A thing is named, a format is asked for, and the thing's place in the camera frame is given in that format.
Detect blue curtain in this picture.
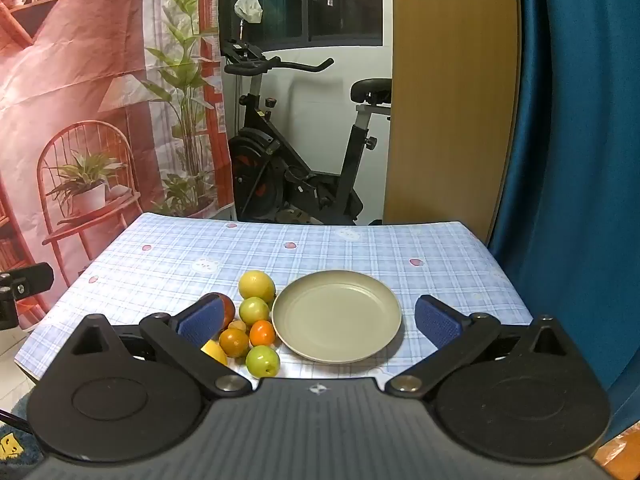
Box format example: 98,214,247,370
487,0,640,431

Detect blue rug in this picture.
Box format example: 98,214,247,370
0,390,46,471

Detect wooden board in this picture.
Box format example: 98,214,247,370
382,0,523,248

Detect printed room backdrop cloth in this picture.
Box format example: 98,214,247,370
0,0,236,331

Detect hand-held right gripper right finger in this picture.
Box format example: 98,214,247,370
385,295,576,398

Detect orange mandarin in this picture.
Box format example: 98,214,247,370
249,320,277,347
219,328,250,358

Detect yellow lemon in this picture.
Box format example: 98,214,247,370
238,270,277,303
200,340,229,367

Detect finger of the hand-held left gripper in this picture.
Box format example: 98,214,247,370
0,262,54,307

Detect black exercise bike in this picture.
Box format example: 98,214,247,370
222,37,393,226

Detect beige round plate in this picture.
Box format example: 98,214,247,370
271,270,403,365

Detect white cloth cap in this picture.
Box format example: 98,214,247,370
234,0,264,24

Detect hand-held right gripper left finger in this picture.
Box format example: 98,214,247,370
65,295,253,397

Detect red apple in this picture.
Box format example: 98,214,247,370
205,292,237,331

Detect blue checked tablecloth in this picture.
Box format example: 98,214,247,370
14,212,533,396

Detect dark window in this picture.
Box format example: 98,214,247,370
218,0,386,51

